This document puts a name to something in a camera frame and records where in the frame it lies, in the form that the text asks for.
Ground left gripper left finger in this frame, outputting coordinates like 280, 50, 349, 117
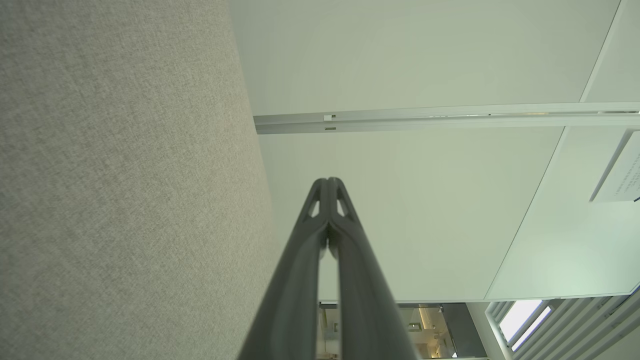
237, 177, 331, 360

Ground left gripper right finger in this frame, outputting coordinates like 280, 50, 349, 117
327, 177, 421, 360

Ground grey fabric sofa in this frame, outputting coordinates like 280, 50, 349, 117
0, 0, 282, 360

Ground grey window blinds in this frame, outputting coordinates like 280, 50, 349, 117
485, 295, 640, 360

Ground white paper notice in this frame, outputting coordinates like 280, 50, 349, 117
590, 129, 640, 203

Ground grey partition post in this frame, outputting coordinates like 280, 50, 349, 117
254, 102, 640, 135

